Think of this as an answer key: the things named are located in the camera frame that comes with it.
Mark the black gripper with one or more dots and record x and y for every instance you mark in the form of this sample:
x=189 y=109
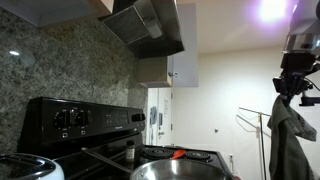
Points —
x=298 y=63

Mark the green towel with floral band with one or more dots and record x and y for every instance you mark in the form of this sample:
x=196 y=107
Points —
x=286 y=143

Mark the bright ceiling light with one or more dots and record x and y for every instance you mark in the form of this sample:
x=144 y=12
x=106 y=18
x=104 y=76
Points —
x=271 y=10

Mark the thin metal rod stand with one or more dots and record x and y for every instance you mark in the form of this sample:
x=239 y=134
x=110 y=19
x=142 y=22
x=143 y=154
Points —
x=262 y=150

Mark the black coil burner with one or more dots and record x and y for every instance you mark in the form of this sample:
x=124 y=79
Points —
x=197 y=155
x=156 y=152

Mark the white door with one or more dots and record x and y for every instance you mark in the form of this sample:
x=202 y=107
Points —
x=165 y=110

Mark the red silicone spatula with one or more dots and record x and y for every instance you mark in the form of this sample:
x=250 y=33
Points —
x=178 y=154

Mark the blue item on door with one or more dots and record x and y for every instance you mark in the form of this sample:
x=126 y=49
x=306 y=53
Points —
x=153 y=115

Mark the stainless steel pot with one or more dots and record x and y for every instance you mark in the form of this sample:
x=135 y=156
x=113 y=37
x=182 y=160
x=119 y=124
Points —
x=180 y=171

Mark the steel range hood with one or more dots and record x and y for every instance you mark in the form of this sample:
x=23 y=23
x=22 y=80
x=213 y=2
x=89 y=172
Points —
x=140 y=23

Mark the black stove knob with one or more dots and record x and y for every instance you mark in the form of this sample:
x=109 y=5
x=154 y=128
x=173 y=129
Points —
x=142 y=116
x=82 y=118
x=61 y=119
x=135 y=117

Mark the small spice jar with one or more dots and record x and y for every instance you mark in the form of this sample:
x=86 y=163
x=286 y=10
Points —
x=130 y=151

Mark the wooden upper cabinet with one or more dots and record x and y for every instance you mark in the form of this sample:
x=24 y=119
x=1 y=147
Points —
x=50 y=11

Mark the black electric stove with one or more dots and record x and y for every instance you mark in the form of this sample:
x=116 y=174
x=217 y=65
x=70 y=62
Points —
x=43 y=136

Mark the wall cabinet with grey door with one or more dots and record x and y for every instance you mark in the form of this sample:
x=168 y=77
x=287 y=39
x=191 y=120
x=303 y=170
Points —
x=185 y=50

